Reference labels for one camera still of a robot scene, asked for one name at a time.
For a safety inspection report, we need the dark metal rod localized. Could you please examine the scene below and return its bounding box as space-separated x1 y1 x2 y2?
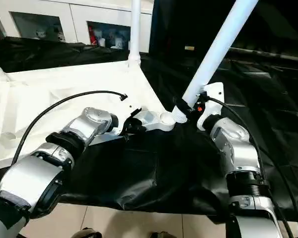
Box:
229 47 298 62

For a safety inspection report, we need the black work mat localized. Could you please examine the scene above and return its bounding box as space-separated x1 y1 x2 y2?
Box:
0 36 298 223

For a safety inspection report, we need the white table frame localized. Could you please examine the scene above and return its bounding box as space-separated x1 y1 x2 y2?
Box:
0 61 177 176

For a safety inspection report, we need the white glass-door cabinet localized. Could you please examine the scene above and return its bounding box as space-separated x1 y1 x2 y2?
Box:
0 0 154 53

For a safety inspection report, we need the dark robot lower body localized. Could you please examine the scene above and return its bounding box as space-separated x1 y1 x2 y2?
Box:
73 227 103 238

